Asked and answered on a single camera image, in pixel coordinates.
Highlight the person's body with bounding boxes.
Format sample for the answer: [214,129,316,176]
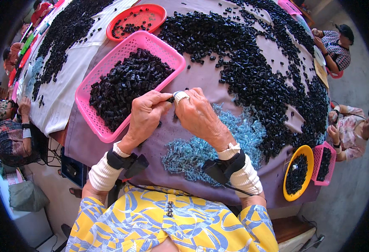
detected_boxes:
[65,184,279,252]

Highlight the white low table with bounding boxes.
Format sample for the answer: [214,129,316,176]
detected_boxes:
[0,157,55,250]

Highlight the scattered black parts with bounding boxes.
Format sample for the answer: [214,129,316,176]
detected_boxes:
[111,9,155,39]

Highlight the white table cloth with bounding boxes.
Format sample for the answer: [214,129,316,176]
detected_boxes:
[14,0,141,138]

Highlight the black wrist band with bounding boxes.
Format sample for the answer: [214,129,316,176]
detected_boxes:
[106,149,150,179]
[202,149,247,186]

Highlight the blue plastic crate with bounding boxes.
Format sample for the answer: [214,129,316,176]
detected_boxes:
[60,146,88,189]

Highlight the black parts batch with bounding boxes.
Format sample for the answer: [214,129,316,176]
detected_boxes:
[285,154,308,196]

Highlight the person's left hand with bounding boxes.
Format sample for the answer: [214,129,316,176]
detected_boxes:
[118,90,174,155]

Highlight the red round plastic tray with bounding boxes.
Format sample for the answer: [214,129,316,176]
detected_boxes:
[105,3,167,43]

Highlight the grey plastic bag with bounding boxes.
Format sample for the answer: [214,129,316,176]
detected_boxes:
[8,180,50,213]

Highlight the yellow oval plastic tray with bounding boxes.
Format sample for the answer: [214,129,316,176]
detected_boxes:
[282,144,315,202]

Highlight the small pink plastic basket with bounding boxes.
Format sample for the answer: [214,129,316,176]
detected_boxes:
[310,141,337,186]

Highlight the brown wooden bench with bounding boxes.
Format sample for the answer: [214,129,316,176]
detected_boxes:
[271,215,318,252]

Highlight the red plastic stool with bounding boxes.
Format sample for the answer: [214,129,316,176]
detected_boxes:
[326,67,344,79]

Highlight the large pink plastic basket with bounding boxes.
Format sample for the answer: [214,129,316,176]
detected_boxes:
[75,30,187,144]

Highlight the white round plate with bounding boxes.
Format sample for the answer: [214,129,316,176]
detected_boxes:
[313,45,327,67]

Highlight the pile of black parts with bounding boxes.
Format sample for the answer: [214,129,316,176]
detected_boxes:
[89,48,176,133]

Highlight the person's right hand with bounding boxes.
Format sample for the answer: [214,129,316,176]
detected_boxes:
[173,87,237,152]

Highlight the purple table cloth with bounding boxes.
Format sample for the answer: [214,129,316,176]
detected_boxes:
[64,0,330,210]

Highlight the row of coloured trays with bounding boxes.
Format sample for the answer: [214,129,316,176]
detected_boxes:
[8,21,43,102]

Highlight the heap of clear blue springs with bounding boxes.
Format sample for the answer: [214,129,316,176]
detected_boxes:
[161,102,267,187]

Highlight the long heap of black parts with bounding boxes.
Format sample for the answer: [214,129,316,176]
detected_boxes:
[31,0,115,102]

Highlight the black parts load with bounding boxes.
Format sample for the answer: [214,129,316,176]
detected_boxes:
[316,147,332,182]

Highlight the tan flat tray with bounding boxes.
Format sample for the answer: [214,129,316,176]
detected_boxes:
[313,58,330,89]

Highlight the huge heap of black parts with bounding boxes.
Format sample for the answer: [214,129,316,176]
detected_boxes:
[157,0,330,164]

